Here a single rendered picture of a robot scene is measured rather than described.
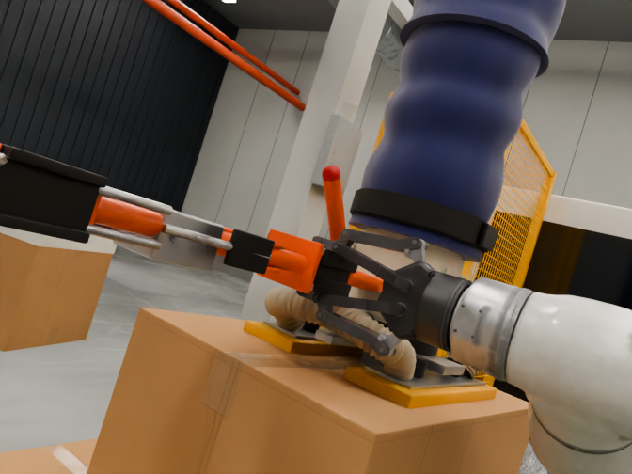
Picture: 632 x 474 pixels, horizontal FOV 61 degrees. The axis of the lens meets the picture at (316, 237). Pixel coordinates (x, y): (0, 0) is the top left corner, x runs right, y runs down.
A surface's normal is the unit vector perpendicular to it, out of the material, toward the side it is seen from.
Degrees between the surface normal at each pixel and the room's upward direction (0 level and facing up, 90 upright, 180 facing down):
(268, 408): 89
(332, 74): 90
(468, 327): 90
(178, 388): 89
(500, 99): 70
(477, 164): 75
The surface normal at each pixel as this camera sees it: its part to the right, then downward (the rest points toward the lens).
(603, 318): -0.15, -0.79
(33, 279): 0.93, 0.29
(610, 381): -0.51, -0.03
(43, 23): 0.80, 0.24
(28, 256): -0.23, -0.09
